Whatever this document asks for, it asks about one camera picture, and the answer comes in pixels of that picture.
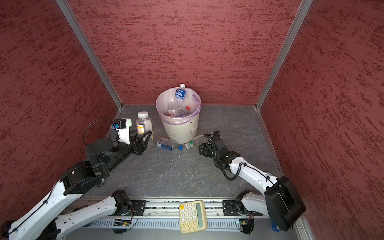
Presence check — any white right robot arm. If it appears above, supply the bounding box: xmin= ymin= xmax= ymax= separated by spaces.
xmin=199 ymin=131 xmax=306 ymax=232

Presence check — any clear bottle orange label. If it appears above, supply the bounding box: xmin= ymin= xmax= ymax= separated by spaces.
xmin=136 ymin=112 xmax=154 ymax=146

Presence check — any aluminium corner post left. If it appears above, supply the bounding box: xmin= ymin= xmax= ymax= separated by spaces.
xmin=56 ymin=0 xmax=124 ymax=110

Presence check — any aluminium corner post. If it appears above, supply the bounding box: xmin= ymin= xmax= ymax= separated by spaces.
xmin=56 ymin=0 xmax=124 ymax=110
xmin=256 ymin=0 xmax=313 ymax=111

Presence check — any clear bottle red cap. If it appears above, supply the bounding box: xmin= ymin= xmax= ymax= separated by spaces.
xmin=182 ymin=106 xmax=192 ymax=117

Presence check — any aluminium corner post right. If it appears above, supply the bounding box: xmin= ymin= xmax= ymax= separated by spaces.
xmin=256 ymin=0 xmax=313 ymax=111

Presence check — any yellow calculator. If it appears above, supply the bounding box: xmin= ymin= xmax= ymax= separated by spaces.
xmin=179 ymin=200 xmax=208 ymax=234

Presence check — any cream ribbed waste bin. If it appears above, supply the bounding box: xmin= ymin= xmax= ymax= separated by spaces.
xmin=156 ymin=87 xmax=202 ymax=144

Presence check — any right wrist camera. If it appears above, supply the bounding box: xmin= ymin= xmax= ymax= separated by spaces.
xmin=210 ymin=131 xmax=221 ymax=137

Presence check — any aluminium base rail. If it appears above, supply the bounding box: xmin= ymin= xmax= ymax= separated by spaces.
xmin=59 ymin=196 xmax=314 ymax=240

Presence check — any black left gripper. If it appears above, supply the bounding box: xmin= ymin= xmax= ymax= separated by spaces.
xmin=103 ymin=127 xmax=152 ymax=174

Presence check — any clear bottle green band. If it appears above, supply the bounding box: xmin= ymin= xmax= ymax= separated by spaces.
xmin=184 ymin=134 xmax=208 ymax=150

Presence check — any small bottle blue label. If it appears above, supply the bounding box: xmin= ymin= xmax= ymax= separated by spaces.
xmin=168 ymin=84 xmax=187 ymax=118

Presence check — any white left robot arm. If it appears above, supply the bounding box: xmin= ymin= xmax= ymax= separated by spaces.
xmin=1 ymin=131 xmax=152 ymax=240

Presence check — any clear bottle blue cap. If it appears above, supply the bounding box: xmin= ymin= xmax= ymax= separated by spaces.
xmin=156 ymin=137 xmax=183 ymax=151

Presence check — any pink bin liner bag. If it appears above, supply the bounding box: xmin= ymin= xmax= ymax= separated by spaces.
xmin=156 ymin=87 xmax=202 ymax=126

